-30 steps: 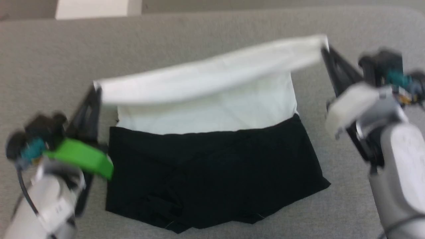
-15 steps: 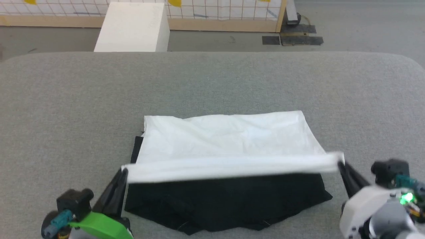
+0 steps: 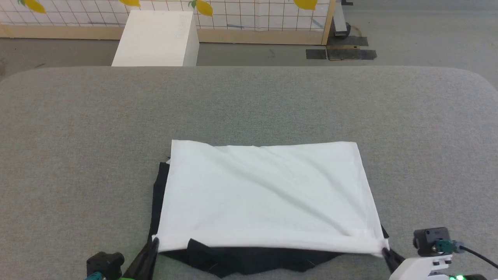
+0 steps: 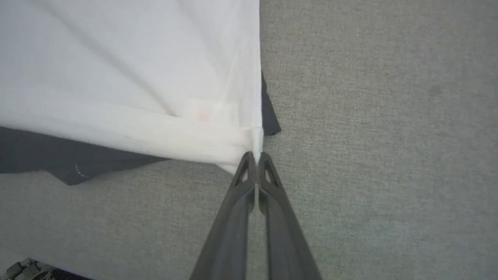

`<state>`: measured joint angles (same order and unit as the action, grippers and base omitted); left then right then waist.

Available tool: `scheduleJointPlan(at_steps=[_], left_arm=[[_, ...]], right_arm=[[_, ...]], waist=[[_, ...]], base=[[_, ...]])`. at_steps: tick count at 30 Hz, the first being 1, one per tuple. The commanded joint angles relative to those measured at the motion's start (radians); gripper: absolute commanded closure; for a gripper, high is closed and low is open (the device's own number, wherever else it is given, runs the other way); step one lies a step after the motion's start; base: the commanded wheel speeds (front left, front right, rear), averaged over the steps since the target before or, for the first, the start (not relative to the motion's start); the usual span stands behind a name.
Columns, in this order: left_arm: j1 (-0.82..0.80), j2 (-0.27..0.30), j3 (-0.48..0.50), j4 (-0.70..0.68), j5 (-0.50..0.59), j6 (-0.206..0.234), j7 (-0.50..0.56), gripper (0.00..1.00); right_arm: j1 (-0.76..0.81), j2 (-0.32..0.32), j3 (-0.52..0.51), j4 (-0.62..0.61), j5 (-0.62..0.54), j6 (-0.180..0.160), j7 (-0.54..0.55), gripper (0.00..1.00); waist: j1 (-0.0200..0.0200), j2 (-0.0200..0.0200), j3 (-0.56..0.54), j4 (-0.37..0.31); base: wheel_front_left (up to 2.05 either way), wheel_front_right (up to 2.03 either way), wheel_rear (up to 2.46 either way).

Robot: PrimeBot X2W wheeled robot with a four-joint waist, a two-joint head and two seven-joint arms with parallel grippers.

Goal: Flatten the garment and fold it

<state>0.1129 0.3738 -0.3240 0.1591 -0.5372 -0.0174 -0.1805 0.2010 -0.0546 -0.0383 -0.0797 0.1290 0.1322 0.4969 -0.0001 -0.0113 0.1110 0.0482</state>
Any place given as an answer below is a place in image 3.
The grid backdrop with lemon print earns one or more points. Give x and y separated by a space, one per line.
249 13

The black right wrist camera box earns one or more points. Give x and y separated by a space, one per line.
430 239

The white rectangular box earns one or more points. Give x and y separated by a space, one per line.
155 39

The long black floor tape patch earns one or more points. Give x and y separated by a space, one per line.
348 41
352 54

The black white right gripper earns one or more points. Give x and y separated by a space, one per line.
420 268

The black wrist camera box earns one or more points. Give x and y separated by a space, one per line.
430 239
105 262

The white and black T-shirt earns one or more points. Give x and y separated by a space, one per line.
264 194

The lemon-pattern tiled panel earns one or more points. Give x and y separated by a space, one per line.
256 37

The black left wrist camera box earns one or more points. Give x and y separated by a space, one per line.
105 262

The small black floor tape patch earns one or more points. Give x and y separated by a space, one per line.
316 54

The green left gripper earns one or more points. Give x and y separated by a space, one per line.
127 278

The metal leg with caster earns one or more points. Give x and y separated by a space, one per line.
341 23

